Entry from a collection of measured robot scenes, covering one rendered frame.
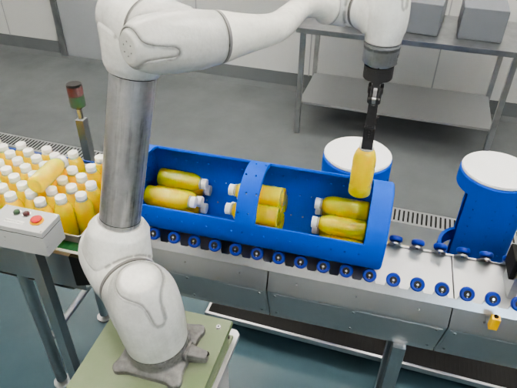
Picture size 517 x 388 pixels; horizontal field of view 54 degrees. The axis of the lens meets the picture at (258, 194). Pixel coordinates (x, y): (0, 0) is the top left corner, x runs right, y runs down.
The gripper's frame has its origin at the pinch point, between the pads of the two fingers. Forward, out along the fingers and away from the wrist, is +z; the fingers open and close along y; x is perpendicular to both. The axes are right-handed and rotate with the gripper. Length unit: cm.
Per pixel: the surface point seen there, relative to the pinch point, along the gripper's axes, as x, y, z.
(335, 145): 14, 60, 40
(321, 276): 8, -6, 52
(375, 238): -6.6, -7.9, 29.9
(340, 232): 4.4, 2.3, 38.3
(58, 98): 293, 250, 141
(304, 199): 19.3, 18.2, 39.2
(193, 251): 53, -6, 51
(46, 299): 104, -25, 69
